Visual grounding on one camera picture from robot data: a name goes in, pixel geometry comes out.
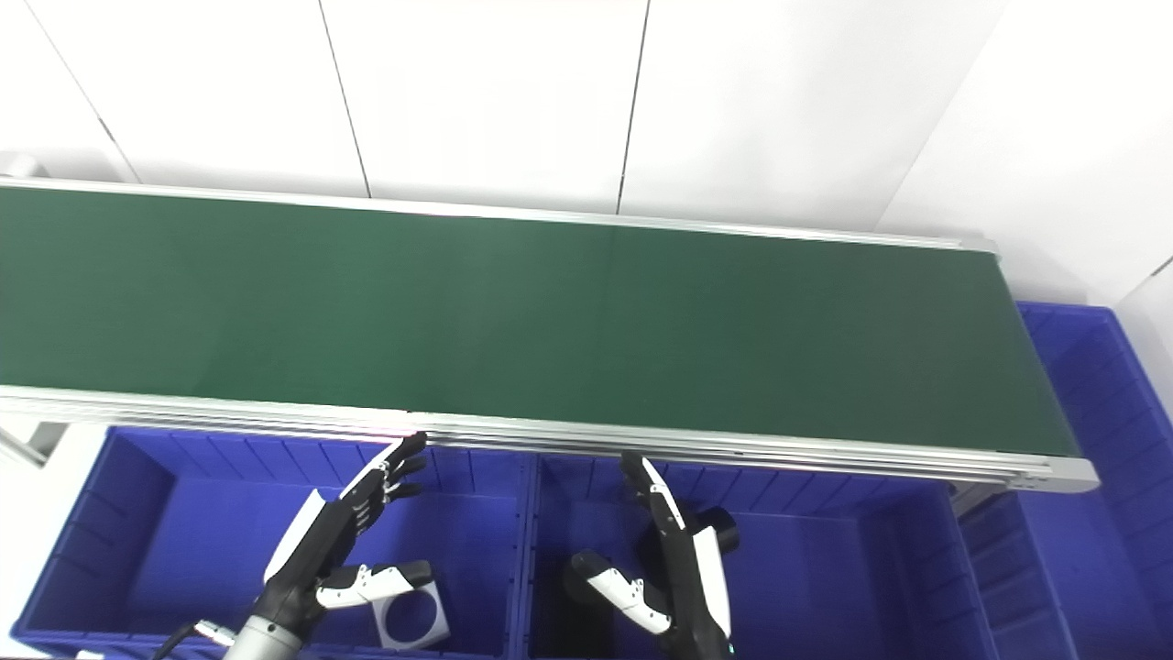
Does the white square part round hole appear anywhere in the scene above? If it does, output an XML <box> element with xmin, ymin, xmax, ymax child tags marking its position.
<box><xmin>374</xmin><ymin>585</ymin><xmax>451</xmax><ymax>653</ymax></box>

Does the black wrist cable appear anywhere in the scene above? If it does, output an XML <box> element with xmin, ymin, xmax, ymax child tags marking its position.
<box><xmin>160</xmin><ymin>621</ymin><xmax>237</xmax><ymax>660</ymax></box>

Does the blue plastic bin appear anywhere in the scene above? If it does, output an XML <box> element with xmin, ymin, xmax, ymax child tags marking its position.
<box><xmin>518</xmin><ymin>449</ymin><xmax>1002</xmax><ymax>660</ymax></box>
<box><xmin>11</xmin><ymin>423</ymin><xmax>534</xmax><ymax>660</ymax></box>
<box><xmin>953</xmin><ymin>301</ymin><xmax>1173</xmax><ymax>660</ymax></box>

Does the aluminium conveyor leg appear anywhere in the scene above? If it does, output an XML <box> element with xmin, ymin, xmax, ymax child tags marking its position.
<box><xmin>0</xmin><ymin>420</ymin><xmax>71</xmax><ymax>469</ymax></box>

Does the green conveyor belt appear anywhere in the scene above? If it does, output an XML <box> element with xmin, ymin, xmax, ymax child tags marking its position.
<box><xmin>0</xmin><ymin>179</ymin><xmax>1101</xmax><ymax>496</ymax></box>

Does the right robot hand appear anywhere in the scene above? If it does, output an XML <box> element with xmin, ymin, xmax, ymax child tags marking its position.
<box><xmin>564</xmin><ymin>451</ymin><xmax>736</xmax><ymax>660</ymax></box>

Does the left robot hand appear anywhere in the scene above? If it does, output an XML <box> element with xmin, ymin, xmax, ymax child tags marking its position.
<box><xmin>255</xmin><ymin>433</ymin><xmax>433</xmax><ymax>633</ymax></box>

